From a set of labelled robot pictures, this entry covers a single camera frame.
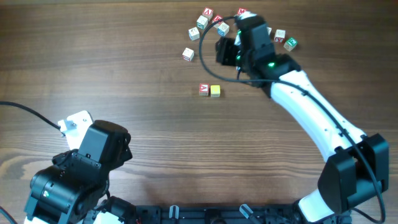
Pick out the yellow W block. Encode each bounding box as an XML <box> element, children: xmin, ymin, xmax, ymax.
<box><xmin>210</xmin><ymin>85</ymin><xmax>221</xmax><ymax>98</ymax></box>

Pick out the white number 2 block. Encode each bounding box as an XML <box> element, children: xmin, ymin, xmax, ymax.
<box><xmin>188</xmin><ymin>27</ymin><xmax>200</xmax><ymax>41</ymax></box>

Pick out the red A block top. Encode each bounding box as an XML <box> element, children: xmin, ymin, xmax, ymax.
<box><xmin>202</xmin><ymin>7</ymin><xmax>214</xmax><ymax>21</ymax></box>

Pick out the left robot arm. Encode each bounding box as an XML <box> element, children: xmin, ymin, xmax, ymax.
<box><xmin>24</xmin><ymin>120</ymin><xmax>132</xmax><ymax>223</ymax></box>

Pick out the right camera black cable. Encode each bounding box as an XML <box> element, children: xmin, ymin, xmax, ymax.
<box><xmin>198</xmin><ymin>16</ymin><xmax>387</xmax><ymax>224</ymax></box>

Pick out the red M block upright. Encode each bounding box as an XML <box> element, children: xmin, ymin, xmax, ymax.
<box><xmin>236</xmin><ymin>8</ymin><xmax>247</xmax><ymax>16</ymax></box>

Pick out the red Y block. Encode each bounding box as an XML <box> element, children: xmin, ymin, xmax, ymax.
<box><xmin>274</xmin><ymin>29</ymin><xmax>286</xmax><ymax>43</ymax></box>

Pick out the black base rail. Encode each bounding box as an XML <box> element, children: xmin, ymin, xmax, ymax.
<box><xmin>135</xmin><ymin>204</ymin><xmax>302</xmax><ymax>224</ymax></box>

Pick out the red a block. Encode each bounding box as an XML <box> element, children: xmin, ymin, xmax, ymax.
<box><xmin>202</xmin><ymin>7</ymin><xmax>214</xmax><ymax>21</ymax></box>
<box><xmin>199</xmin><ymin>83</ymin><xmax>210</xmax><ymax>96</ymax></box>

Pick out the blue-sided picture block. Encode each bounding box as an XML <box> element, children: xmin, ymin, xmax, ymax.
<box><xmin>217</xmin><ymin>22</ymin><xmax>229</xmax><ymax>37</ymax></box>

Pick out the green F block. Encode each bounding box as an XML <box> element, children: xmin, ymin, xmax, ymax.
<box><xmin>284</xmin><ymin>37</ymin><xmax>298</xmax><ymax>52</ymax></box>

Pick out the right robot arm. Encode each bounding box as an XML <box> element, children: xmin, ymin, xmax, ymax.
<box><xmin>215</xmin><ymin>12</ymin><xmax>389</xmax><ymax>223</ymax></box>

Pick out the white Z block red side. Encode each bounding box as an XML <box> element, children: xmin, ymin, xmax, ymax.
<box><xmin>182</xmin><ymin>48</ymin><xmax>194</xmax><ymax>62</ymax></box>

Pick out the red M block tilted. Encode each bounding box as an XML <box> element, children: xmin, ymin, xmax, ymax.
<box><xmin>212</xmin><ymin>15</ymin><xmax>223</xmax><ymax>29</ymax></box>

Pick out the camera black cable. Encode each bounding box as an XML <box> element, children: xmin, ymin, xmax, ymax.
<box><xmin>198</xmin><ymin>16</ymin><xmax>387</xmax><ymax>224</ymax></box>
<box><xmin>0</xmin><ymin>101</ymin><xmax>62</xmax><ymax>131</ymax></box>

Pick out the left camera black cable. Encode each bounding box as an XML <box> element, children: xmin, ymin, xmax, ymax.
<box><xmin>0</xmin><ymin>101</ymin><xmax>62</xmax><ymax>131</ymax></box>

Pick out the green-sided white block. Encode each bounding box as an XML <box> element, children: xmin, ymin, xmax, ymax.
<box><xmin>197</xmin><ymin>16</ymin><xmax>208</xmax><ymax>30</ymax></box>

